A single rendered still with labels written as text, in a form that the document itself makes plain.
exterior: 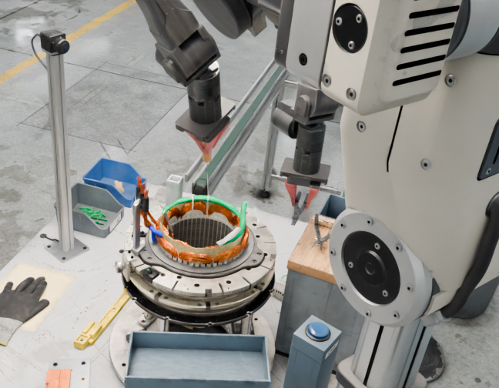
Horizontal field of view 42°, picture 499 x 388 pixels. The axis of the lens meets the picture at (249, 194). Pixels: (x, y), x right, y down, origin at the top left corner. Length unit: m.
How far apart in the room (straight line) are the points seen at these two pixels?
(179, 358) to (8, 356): 0.50
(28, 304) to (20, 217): 1.70
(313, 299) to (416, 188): 0.79
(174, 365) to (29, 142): 2.91
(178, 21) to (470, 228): 0.52
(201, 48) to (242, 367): 0.57
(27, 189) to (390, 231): 2.92
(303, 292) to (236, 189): 2.17
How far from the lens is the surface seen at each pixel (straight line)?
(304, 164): 1.34
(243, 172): 3.74
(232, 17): 0.61
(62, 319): 1.65
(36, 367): 1.55
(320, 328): 1.28
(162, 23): 0.98
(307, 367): 1.31
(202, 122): 1.13
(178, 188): 1.39
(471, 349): 2.95
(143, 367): 1.20
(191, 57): 1.02
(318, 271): 1.38
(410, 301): 0.79
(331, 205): 1.65
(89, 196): 1.99
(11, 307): 1.67
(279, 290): 1.70
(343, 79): 0.49
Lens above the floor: 1.92
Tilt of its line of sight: 33 degrees down
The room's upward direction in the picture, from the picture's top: 7 degrees clockwise
